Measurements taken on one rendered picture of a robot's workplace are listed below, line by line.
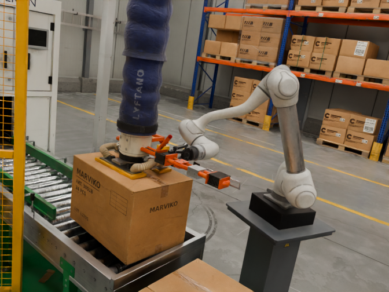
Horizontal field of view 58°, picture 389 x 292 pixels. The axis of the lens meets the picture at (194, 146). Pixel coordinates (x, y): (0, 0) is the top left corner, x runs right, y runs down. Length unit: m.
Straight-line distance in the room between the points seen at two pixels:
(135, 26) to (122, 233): 1.03
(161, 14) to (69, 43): 9.74
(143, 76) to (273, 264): 1.37
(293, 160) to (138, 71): 0.94
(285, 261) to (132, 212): 1.10
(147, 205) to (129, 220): 0.11
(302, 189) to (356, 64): 6.97
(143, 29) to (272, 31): 7.91
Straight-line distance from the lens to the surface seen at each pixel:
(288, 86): 1.80
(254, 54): 9.78
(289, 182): 1.99
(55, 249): 2.18
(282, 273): 2.46
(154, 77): 1.87
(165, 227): 1.95
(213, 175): 1.61
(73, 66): 11.66
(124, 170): 1.91
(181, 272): 1.98
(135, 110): 1.87
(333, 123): 8.90
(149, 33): 1.83
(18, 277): 2.48
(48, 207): 2.37
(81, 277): 2.02
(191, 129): 2.08
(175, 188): 1.88
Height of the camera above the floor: 1.66
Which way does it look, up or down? 14 degrees down
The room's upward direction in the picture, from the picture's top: 9 degrees clockwise
